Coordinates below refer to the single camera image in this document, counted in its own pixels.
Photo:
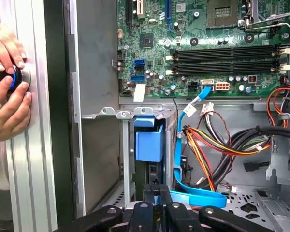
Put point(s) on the green motherboard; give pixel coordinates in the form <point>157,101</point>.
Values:
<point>207,36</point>

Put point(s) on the grey metal optical drive cage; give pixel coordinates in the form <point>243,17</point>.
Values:
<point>280,172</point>

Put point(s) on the hard disk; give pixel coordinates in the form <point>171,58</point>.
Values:
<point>148,147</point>

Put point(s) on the metal socket cover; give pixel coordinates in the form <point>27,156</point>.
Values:
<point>268,19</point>

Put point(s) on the person right hand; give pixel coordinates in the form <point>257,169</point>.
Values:
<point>9,113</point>

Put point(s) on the black open PC case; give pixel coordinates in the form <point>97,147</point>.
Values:
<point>96,72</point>

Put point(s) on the black expansion slot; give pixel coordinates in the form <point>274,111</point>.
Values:
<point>129,14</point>

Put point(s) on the person left hand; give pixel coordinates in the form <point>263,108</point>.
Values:
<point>4,46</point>

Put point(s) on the cream expansion slot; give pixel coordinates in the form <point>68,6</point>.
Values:
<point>140,9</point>

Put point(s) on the CPU socket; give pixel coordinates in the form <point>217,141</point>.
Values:
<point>222,14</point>

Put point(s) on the grey metal disk bay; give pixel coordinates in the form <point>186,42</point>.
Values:
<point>125,157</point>

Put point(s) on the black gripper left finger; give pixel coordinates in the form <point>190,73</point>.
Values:
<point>140,217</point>

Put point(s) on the black RAM slot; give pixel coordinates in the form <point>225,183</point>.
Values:
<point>227,49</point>
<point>227,56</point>
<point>227,71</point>
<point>227,65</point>

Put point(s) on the blue expansion slot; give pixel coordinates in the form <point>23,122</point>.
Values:
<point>168,12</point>

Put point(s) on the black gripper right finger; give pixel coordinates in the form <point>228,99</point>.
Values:
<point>181,217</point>

